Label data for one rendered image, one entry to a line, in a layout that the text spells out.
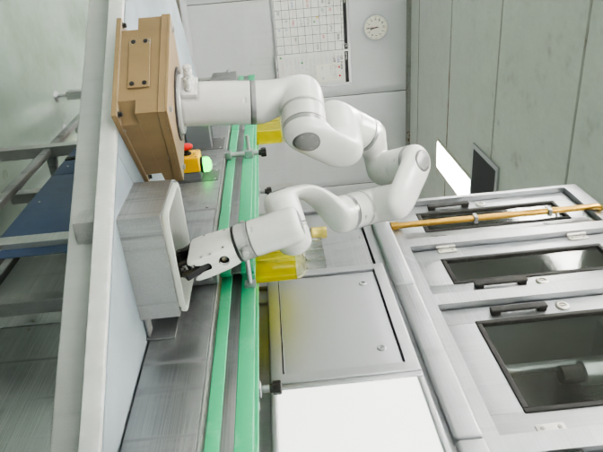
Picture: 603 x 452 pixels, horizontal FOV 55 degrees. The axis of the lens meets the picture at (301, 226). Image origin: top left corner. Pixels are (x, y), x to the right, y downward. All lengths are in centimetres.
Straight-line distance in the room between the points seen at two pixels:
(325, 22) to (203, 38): 144
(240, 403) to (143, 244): 33
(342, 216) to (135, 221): 46
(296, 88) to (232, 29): 595
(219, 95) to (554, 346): 98
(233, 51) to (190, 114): 599
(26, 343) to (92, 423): 79
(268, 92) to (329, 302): 61
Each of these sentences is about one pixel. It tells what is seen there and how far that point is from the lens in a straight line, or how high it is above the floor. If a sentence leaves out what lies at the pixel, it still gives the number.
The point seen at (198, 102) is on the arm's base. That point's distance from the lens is 126.
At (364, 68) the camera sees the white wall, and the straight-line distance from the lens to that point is 739.
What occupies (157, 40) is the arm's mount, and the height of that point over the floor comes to 83.
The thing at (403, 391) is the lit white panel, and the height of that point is 126.
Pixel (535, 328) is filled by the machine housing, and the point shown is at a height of 165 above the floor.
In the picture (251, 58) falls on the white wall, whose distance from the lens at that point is 726.
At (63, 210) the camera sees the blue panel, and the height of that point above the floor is 45.
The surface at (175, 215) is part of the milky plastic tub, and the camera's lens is 124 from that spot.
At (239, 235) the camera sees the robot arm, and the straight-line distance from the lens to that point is 114.
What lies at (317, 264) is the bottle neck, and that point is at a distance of 149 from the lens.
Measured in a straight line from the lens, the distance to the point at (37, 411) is 150.
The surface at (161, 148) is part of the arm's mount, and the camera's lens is 122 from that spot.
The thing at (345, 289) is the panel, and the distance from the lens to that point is 163.
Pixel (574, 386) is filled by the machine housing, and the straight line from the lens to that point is 146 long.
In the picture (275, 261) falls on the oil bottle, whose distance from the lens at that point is 147.
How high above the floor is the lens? 105
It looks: 1 degrees up
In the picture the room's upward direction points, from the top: 84 degrees clockwise
